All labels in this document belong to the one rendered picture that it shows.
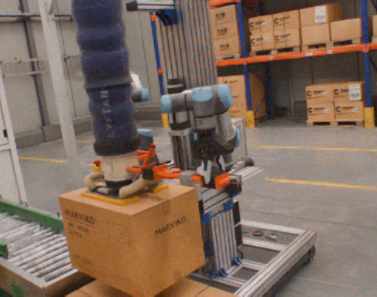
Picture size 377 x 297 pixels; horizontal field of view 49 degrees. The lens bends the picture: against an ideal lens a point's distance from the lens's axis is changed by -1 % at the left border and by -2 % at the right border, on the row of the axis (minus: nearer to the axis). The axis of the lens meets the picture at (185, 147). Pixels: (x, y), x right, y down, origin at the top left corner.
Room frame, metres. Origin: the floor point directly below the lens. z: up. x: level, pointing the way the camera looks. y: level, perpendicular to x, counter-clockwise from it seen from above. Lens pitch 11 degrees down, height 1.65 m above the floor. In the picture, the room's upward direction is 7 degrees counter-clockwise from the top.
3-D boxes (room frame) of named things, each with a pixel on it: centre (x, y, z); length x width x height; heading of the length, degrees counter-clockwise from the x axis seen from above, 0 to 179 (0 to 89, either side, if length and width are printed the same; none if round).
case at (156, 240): (2.01, 0.33, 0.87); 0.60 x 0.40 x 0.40; 45
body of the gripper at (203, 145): (1.60, -0.08, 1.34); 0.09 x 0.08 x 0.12; 45
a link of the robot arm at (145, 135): (2.75, 0.27, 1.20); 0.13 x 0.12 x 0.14; 99
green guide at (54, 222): (3.54, 1.50, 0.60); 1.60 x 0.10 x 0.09; 46
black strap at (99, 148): (2.01, 0.32, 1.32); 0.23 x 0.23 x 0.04
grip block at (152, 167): (1.83, 0.15, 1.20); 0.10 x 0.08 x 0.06; 135
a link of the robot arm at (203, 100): (1.60, -0.09, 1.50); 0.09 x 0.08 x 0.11; 169
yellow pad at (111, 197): (1.94, 0.39, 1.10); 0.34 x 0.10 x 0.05; 45
